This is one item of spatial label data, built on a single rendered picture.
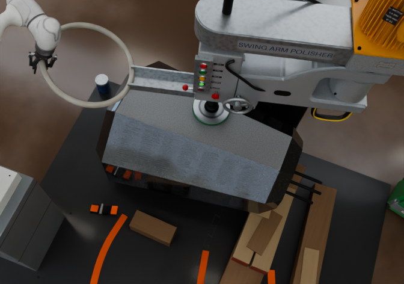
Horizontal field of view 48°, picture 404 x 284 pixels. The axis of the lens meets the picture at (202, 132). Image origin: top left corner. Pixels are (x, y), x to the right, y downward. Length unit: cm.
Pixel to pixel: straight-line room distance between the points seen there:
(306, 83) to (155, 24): 214
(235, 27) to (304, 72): 42
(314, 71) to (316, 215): 144
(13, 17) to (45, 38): 16
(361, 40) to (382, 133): 198
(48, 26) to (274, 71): 102
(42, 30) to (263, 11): 94
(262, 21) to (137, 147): 115
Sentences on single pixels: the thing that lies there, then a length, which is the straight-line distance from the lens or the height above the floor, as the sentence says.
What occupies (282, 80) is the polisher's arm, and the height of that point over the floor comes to 139.
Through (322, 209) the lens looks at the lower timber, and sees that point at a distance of 331.
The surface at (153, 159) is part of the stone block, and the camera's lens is 267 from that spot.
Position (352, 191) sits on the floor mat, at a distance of 355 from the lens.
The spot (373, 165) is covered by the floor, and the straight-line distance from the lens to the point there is 371.
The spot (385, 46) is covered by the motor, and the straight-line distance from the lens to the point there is 197.
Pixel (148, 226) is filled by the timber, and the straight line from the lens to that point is 311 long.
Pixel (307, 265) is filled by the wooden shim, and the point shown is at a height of 14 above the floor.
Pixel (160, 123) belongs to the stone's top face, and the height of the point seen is 82.
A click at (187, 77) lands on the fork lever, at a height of 108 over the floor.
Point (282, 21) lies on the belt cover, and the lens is 194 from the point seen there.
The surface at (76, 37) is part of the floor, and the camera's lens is 403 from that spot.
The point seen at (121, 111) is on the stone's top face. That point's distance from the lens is 265.
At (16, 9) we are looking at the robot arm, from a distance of 216.
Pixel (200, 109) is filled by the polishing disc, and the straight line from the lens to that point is 258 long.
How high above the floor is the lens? 315
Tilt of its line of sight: 64 degrees down
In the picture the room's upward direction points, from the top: 8 degrees clockwise
